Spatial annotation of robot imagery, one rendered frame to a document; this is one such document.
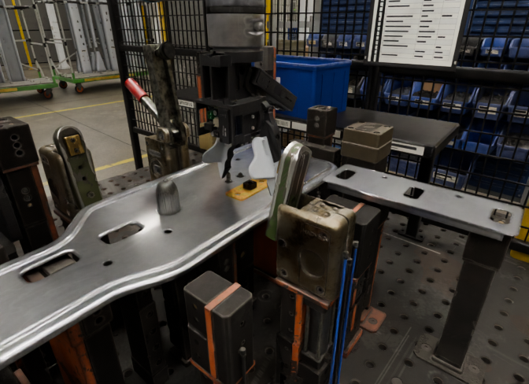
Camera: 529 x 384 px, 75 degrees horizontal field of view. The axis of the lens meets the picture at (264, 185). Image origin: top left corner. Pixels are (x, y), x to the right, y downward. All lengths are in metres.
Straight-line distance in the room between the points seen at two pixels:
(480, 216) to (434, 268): 0.41
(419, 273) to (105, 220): 0.71
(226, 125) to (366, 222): 0.25
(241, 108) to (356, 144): 0.31
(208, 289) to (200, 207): 0.17
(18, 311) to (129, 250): 0.12
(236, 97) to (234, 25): 0.09
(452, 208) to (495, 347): 0.34
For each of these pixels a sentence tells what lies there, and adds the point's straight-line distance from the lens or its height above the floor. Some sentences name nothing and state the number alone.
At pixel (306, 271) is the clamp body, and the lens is 0.46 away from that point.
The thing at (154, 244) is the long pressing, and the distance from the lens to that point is 0.45.
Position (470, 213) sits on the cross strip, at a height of 1.00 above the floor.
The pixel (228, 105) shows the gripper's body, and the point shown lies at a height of 1.15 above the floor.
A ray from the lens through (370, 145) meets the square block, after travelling 0.70.
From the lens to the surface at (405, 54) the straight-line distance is 0.98.
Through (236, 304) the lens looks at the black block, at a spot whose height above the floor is 0.99.
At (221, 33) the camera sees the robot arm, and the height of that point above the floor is 1.24.
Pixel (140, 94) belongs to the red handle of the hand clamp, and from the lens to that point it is 0.72.
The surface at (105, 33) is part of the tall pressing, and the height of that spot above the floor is 1.05.
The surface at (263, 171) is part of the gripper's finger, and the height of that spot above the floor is 1.05.
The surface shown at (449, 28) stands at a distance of 0.95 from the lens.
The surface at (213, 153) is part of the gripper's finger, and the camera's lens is 0.55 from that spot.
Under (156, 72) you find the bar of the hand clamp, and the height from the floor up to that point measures 1.17.
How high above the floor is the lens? 1.25
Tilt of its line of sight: 25 degrees down
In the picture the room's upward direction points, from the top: straight up
